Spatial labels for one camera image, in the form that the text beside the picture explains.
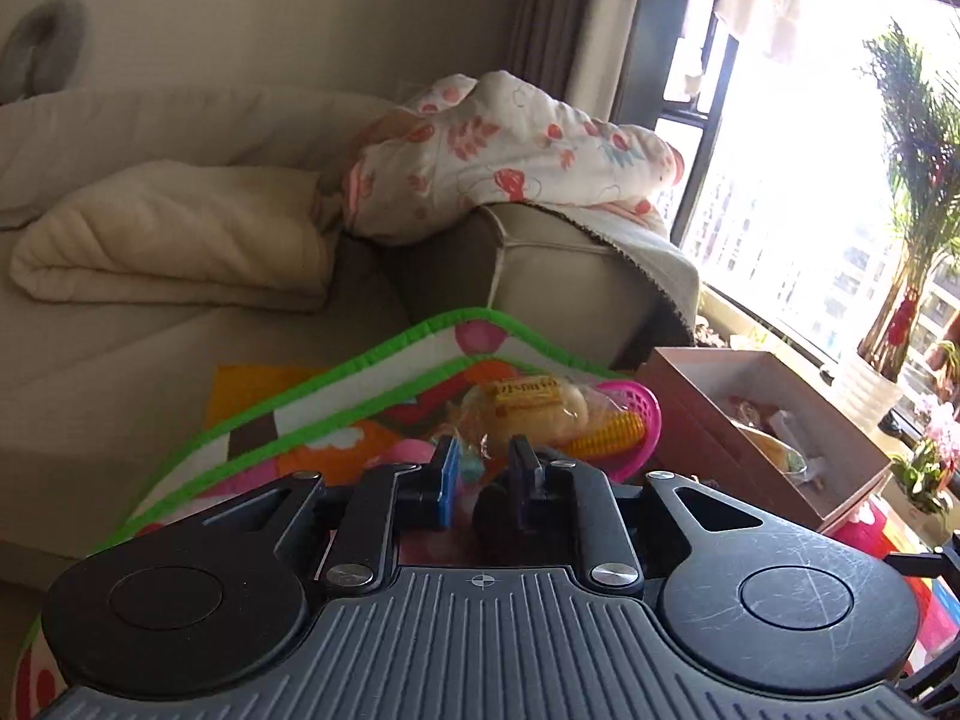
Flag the grey neck pillow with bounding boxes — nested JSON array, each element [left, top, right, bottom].
[[0, 0, 88, 102]]

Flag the potted palm plant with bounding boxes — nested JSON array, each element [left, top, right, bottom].
[[855, 21, 960, 383]]

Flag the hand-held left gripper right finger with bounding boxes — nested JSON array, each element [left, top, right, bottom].
[[510, 435, 766, 595]]

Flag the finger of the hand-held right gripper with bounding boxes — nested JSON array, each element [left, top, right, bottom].
[[885, 531, 960, 580]]

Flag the black window frame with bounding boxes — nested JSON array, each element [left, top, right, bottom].
[[611, 0, 960, 421]]

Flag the beige sofa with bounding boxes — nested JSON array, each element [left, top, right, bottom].
[[0, 86, 702, 601]]

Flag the white ribbed plant pot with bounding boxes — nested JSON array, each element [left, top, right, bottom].
[[832, 349, 905, 433]]

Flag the colourful play mat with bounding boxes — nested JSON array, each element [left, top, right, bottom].
[[15, 306, 960, 700]]

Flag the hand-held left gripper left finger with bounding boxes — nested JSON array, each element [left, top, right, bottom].
[[201, 436, 463, 587]]

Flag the floral white quilt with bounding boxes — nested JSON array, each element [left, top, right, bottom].
[[341, 71, 685, 245]]

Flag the black plush toy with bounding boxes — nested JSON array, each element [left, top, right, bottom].
[[471, 484, 526, 565]]

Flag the pink toy basket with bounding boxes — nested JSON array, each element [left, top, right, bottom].
[[577, 381, 662, 482]]

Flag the brown curtain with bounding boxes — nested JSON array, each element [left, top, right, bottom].
[[506, 0, 655, 122]]

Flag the pink cardboard box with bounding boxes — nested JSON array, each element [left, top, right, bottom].
[[637, 346, 893, 533]]

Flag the bread packet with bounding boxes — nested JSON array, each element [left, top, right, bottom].
[[459, 377, 590, 460]]

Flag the beige armrest towel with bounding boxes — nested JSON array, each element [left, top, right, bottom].
[[555, 202, 702, 347]]

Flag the cream folded blanket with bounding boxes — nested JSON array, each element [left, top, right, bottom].
[[9, 161, 340, 314]]

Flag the yellow toy corn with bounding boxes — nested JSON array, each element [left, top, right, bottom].
[[566, 412, 647, 463]]

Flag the pink flowering plant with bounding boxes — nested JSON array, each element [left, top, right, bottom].
[[889, 390, 960, 520]]

